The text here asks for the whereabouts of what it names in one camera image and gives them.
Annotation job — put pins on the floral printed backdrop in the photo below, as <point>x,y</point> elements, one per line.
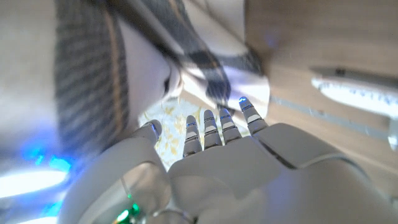
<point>171,124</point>

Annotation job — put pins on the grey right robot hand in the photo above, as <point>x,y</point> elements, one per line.
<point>31,183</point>

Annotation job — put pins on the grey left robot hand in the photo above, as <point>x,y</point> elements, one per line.
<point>236,180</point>

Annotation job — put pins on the beige plaid scarf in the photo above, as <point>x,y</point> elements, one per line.
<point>90,77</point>

